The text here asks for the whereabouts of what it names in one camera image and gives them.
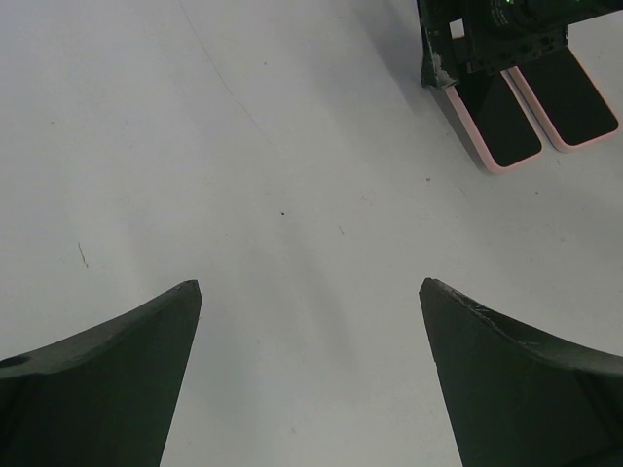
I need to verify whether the pink-cased phone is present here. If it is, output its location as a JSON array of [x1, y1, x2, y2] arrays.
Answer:
[[430, 72, 543, 174], [507, 48, 619, 153]]

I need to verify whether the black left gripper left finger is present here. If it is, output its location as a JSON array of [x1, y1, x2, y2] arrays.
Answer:
[[1, 280, 201, 466]]

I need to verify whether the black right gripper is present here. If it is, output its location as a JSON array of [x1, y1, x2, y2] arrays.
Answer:
[[417, 0, 622, 90]]

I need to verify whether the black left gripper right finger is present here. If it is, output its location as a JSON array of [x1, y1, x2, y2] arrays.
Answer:
[[419, 278, 622, 466]]

